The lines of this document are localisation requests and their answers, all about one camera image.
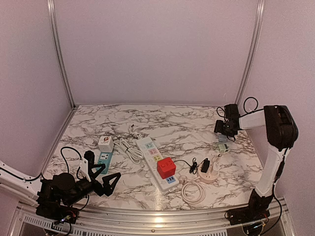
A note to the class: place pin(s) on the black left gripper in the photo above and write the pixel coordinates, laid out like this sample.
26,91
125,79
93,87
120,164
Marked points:
106,189

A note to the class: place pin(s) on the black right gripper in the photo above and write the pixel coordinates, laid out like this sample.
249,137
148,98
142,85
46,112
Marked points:
217,129

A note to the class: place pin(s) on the small white charger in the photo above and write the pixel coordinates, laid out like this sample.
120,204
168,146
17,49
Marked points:
215,168

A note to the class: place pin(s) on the black power adapter with cable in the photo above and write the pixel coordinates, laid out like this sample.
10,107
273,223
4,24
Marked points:
205,164

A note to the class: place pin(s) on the pink round power socket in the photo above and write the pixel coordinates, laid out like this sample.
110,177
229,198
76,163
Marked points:
208,177

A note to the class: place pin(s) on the white multicolour power strip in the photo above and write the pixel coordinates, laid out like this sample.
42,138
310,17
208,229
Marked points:
154,159

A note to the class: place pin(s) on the red cube socket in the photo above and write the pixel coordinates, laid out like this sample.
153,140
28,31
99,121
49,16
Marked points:
166,168

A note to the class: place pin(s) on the light blue plug adapter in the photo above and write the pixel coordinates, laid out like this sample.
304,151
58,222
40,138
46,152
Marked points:
222,138

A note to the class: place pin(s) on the teal power strip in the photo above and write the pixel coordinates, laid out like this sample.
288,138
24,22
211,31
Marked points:
105,158

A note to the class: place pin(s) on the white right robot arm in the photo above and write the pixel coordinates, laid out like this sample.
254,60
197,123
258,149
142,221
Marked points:
281,133

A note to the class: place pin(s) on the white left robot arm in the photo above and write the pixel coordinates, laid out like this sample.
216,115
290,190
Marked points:
25,186

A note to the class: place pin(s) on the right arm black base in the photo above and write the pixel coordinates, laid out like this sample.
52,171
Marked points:
248,214

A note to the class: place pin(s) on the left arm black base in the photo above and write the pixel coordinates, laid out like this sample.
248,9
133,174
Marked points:
58,214

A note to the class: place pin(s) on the green white plug adapter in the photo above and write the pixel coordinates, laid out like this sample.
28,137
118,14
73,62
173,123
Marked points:
223,148

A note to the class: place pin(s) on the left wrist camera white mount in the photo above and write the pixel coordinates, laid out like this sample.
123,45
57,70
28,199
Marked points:
84,169

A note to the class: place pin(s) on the aluminium front rail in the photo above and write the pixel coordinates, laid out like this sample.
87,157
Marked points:
103,221

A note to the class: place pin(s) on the white strip cable plug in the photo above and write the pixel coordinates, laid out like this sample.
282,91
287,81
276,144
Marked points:
133,133

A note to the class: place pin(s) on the right aluminium frame post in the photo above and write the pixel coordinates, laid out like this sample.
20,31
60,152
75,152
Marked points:
252,50

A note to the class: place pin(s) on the aluminium frame post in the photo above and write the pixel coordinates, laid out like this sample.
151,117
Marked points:
252,50
58,49

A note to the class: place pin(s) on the left aluminium frame post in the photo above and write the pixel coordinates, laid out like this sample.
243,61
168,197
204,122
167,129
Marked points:
58,49

